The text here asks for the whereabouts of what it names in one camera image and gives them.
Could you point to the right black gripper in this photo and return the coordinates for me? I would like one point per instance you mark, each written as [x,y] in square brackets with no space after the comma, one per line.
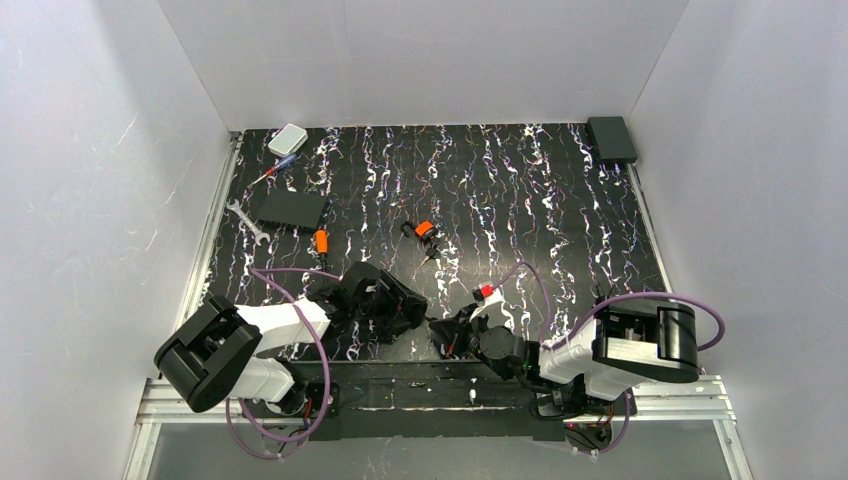
[456,332]

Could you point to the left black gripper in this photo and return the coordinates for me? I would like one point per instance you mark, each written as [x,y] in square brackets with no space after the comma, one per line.
[395,304]

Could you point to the orange black padlock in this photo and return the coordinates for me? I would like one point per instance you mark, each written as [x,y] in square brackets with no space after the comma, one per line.
[423,231]

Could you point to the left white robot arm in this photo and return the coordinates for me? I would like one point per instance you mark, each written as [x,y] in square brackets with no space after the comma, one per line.
[217,353]

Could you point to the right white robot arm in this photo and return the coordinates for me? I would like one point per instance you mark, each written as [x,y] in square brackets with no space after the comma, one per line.
[626,342]

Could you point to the black front base bar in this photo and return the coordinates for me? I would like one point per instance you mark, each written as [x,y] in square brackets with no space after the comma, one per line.
[432,399]

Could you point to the black flat box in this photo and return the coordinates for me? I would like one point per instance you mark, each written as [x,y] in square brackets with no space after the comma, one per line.
[304,211]

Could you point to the silver wrench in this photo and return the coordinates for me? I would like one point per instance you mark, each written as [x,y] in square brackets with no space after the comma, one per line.
[259,235]

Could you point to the red blue screwdriver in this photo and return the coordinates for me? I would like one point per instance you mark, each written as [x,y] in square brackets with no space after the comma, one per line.
[281,163]

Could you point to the white rounded box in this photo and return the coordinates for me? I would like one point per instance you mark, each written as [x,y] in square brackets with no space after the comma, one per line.
[287,140]

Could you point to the black box in corner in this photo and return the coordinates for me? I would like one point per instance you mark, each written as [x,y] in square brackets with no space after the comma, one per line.
[611,140]

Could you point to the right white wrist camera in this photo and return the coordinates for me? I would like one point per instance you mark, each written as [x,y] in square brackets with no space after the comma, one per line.
[487,298]

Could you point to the orange handled screwdriver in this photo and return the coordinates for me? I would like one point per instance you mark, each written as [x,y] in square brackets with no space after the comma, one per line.
[321,247]

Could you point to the left aluminium rail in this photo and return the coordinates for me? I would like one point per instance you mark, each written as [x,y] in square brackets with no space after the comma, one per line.
[145,438]

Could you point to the aluminium rail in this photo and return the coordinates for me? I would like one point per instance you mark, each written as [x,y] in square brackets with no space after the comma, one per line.
[726,432]
[145,438]

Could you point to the right aluminium rail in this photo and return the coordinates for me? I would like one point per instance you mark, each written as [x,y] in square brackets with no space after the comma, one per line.
[726,432]

